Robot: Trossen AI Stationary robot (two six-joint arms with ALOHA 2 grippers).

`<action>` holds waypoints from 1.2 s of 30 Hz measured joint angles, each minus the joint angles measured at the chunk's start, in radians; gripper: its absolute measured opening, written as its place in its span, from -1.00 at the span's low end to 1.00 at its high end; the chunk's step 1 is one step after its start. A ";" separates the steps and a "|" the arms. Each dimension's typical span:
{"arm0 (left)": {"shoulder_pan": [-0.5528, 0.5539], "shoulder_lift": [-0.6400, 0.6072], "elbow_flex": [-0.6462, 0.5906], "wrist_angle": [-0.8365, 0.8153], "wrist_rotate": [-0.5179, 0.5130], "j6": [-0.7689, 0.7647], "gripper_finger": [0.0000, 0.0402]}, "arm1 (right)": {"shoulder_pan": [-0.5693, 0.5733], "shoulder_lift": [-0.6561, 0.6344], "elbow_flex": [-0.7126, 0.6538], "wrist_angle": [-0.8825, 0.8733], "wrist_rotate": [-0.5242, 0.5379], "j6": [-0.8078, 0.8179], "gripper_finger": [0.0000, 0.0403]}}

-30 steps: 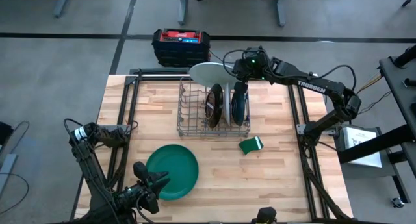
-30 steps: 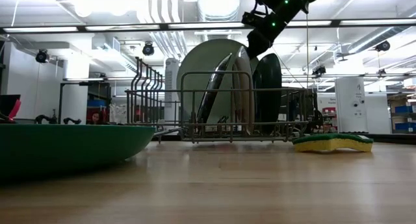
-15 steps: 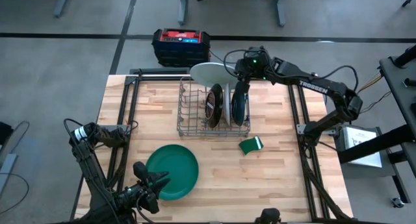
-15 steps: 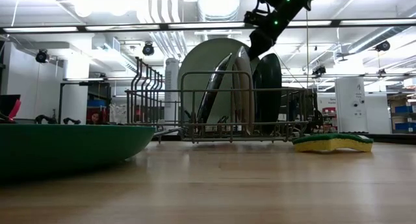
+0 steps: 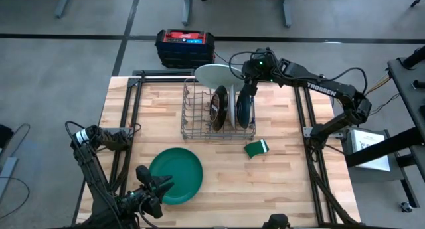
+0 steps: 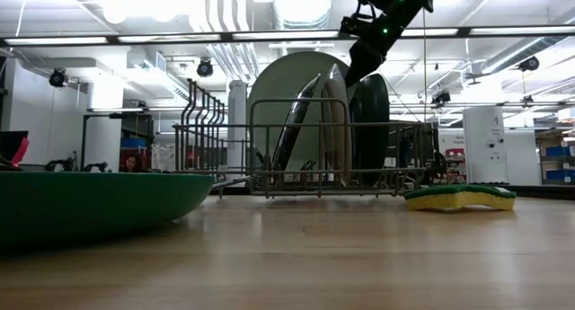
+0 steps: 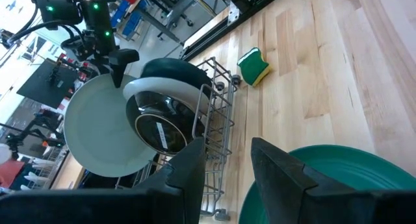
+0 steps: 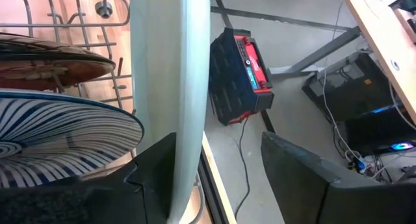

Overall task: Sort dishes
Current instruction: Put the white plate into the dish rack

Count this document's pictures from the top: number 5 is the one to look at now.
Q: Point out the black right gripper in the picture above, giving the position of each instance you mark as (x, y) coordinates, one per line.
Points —
(260, 68)

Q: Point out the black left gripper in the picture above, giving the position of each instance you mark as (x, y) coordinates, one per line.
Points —
(146, 199)

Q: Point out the green plate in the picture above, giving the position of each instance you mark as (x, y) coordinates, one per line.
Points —
(179, 176)

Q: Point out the pale blue plate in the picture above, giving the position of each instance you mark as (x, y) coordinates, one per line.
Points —
(216, 76)

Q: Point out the dark teal plate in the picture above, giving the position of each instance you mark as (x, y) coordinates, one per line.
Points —
(244, 111)

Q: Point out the white plate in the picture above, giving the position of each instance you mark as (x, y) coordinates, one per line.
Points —
(232, 109)

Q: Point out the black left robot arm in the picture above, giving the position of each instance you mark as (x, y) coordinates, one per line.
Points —
(94, 176)

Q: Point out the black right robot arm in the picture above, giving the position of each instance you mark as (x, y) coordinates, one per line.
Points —
(332, 89)

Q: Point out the grey desk leg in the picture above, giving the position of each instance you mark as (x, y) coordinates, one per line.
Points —
(63, 3)
(187, 6)
(287, 8)

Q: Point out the red black power station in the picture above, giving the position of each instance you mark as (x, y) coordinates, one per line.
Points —
(186, 53)

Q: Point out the yellow green sponge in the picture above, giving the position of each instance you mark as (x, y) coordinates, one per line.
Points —
(254, 151)

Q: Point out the black flat bar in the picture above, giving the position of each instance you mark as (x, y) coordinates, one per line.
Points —
(162, 72)

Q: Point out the black rounded object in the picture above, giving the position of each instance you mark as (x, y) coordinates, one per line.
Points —
(275, 222)

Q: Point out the white printed box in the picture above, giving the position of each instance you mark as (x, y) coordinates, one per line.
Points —
(368, 149)

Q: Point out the black side table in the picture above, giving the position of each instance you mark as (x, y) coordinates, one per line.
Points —
(408, 89)

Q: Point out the grey caster wheel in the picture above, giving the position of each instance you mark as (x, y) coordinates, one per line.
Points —
(406, 207)

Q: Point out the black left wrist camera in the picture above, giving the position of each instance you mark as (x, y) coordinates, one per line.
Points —
(143, 175)

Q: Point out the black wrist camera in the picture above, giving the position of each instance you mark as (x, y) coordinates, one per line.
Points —
(143, 175)
(249, 89)

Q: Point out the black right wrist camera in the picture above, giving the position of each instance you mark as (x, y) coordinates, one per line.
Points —
(249, 89)

